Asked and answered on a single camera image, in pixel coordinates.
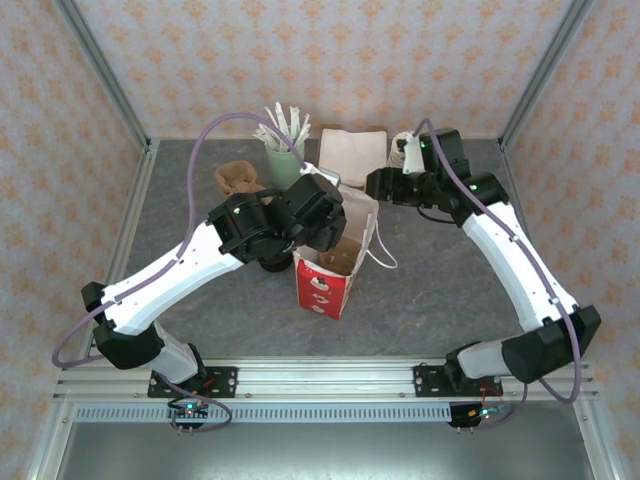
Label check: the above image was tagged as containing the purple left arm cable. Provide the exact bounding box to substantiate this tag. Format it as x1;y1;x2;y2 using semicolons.
51;112;311;371

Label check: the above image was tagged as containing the black cup lid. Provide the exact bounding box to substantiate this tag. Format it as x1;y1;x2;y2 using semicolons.
258;251;295;274

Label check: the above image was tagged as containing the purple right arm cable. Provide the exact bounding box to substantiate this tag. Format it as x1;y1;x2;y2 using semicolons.
417;117;587;432

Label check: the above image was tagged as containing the brown cardboard napkin tray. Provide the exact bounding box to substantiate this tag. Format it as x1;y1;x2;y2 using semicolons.
318;123;390;199

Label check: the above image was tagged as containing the red and white paper bag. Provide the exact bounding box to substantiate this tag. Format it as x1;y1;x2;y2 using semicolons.
291;184;400;322

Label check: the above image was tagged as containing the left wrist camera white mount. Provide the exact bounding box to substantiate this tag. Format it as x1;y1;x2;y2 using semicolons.
298;162;344;190

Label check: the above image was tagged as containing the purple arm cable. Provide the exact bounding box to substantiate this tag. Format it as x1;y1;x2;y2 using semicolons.
417;117;587;432
51;112;311;371

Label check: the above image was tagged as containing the stack of white napkins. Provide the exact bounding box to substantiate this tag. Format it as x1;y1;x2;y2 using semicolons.
318;128;389;189

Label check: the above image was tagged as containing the small controller circuit board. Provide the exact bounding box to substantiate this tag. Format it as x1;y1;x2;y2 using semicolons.
166;398;211;421
466;403;509;422

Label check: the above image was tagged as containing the stack of paper cups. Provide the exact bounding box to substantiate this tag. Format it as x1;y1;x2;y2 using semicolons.
386;131;417;172

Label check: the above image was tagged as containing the grey metal base sheet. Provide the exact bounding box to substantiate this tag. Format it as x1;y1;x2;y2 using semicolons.
29;422;614;480

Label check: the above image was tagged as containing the green straw holder cup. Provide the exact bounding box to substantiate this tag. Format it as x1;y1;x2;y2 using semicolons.
264;141;308;191

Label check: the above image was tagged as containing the aluminium frame post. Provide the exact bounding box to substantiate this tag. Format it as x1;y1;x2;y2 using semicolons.
53;0;153;152
498;0;597;152

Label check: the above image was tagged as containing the aluminium base rail extrusion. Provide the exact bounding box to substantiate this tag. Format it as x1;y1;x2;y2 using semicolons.
52;356;600;402

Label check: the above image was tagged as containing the slotted grey cable duct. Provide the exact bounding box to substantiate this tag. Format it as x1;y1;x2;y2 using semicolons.
73;403;454;426

